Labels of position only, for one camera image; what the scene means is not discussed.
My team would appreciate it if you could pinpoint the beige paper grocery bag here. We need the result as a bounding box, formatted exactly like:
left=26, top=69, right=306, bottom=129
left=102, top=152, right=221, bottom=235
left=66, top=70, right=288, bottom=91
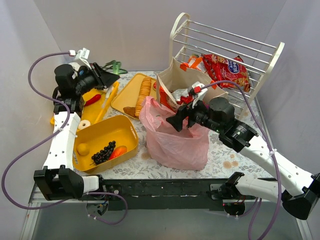
left=156, top=56, right=230, bottom=111

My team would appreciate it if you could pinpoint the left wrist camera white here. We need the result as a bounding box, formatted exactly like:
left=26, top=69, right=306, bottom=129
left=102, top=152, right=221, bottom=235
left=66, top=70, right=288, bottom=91
left=68, top=47, right=92, bottom=69

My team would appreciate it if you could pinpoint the cream metal shelf rack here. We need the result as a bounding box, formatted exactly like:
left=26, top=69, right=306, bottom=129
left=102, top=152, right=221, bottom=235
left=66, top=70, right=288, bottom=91
left=169, top=12, right=285, bottom=119

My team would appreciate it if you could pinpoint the black grape bunch toy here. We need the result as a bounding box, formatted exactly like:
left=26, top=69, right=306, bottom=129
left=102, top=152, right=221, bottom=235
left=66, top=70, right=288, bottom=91
left=91, top=140, right=116, bottom=165

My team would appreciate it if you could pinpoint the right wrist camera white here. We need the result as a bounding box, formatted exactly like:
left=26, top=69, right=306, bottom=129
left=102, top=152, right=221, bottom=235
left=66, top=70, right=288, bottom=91
left=188, top=81, right=208, bottom=108

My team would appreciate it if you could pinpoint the row of round crackers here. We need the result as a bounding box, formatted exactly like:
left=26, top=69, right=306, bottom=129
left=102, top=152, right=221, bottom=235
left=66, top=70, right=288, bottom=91
left=134, top=76, right=152, bottom=118

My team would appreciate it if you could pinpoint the yellow rectangular tray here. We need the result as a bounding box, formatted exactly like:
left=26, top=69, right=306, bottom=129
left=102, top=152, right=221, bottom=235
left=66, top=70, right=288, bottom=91
left=49, top=81, right=120, bottom=126

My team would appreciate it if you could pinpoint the white red chips bag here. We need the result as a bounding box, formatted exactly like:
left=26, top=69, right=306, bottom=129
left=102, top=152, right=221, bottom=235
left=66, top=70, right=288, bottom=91
left=156, top=86, right=193, bottom=111

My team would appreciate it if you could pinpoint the yellow flat tray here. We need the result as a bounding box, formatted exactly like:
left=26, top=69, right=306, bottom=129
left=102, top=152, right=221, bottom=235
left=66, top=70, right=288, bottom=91
left=111, top=73, right=157, bottom=120

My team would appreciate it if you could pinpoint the purple cable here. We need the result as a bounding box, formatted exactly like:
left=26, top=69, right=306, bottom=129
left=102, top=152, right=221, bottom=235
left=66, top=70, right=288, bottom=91
left=1, top=51, right=129, bottom=225
left=199, top=79, right=283, bottom=240

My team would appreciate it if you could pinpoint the white ring slice toy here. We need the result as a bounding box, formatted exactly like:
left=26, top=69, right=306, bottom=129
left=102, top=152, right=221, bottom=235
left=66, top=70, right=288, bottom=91
left=77, top=119, right=91, bottom=131

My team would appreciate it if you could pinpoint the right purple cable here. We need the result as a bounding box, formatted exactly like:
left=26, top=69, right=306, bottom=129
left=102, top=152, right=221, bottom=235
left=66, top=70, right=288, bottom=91
left=199, top=79, right=283, bottom=240

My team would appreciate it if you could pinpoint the red snack bag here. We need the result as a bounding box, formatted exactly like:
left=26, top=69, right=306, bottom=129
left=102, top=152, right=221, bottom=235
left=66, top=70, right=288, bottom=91
left=201, top=54, right=251, bottom=93

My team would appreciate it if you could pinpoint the yellow deep bin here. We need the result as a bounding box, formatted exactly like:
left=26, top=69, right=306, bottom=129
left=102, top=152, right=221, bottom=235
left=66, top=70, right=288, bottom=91
left=73, top=115, right=139, bottom=174

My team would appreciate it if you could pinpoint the yellow lemon toy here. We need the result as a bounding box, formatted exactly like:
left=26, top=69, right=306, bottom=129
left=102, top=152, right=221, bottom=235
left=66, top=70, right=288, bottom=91
left=76, top=143, right=90, bottom=156

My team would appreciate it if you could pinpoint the orange carrot toy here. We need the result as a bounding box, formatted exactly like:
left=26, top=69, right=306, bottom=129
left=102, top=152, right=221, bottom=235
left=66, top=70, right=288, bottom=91
left=109, top=145, right=127, bottom=160

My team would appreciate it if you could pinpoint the green onion toy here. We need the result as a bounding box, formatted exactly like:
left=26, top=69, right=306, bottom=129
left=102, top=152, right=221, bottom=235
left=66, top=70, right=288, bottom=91
left=101, top=60, right=128, bottom=75

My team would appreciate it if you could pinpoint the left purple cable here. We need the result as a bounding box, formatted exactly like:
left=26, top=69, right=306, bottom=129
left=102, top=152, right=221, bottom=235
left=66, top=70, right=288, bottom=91
left=1, top=51, right=129, bottom=225

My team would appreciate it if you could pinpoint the pink plastic grocery bag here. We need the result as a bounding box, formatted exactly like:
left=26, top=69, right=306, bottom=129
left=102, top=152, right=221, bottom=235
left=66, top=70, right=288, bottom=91
left=139, top=96, right=209, bottom=170

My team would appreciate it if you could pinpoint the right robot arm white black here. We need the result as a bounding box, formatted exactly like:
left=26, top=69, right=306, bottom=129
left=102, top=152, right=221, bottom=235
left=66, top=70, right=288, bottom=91
left=166, top=97, right=320, bottom=220

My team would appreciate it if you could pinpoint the brown fried nugget toy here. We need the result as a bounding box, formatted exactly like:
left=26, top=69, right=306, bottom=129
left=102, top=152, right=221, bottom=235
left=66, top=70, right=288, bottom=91
left=123, top=106, right=136, bottom=118

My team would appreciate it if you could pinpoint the red chili pepper toy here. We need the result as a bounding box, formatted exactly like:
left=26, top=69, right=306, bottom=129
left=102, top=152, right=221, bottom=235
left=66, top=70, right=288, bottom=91
left=84, top=94, right=102, bottom=107

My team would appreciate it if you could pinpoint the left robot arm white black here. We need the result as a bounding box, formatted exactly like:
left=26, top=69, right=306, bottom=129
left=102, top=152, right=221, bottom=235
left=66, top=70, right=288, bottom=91
left=33, top=62, right=120, bottom=201

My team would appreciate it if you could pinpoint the orange snack packet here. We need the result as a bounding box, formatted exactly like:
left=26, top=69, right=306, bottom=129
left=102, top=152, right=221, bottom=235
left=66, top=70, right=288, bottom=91
left=186, top=54, right=203, bottom=72

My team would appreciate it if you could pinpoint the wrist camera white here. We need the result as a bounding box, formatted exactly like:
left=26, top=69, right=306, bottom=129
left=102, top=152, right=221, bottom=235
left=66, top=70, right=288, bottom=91
left=188, top=81, right=208, bottom=108
left=68, top=47, right=92, bottom=69

